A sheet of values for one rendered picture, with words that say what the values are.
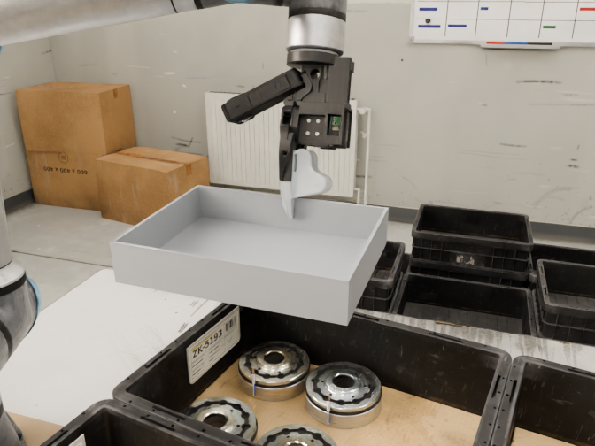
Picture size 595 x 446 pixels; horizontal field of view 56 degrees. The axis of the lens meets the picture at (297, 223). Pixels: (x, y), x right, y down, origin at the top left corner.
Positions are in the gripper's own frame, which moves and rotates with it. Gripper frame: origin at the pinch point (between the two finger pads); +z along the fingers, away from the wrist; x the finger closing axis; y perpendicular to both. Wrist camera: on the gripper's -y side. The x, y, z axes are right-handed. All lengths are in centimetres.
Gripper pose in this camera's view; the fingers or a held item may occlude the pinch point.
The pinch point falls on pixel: (287, 208)
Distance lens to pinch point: 75.3
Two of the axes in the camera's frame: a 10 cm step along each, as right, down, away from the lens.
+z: -0.7, 9.9, 0.9
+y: 9.7, 0.9, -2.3
